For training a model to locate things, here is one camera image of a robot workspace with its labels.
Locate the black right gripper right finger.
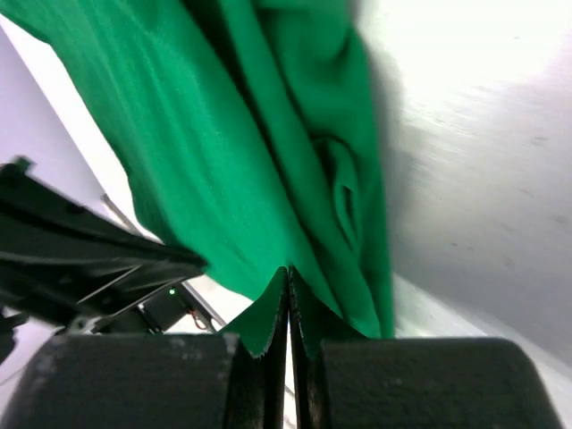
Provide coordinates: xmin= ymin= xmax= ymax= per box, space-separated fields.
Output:
xmin=288 ymin=268 xmax=561 ymax=428

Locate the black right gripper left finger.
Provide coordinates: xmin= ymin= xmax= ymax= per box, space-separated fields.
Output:
xmin=1 ymin=268 xmax=287 ymax=428

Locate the green t shirt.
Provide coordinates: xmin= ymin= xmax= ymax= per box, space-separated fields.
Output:
xmin=1 ymin=1 xmax=393 ymax=338

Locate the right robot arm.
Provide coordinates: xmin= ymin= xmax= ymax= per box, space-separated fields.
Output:
xmin=1 ymin=158 xmax=561 ymax=428

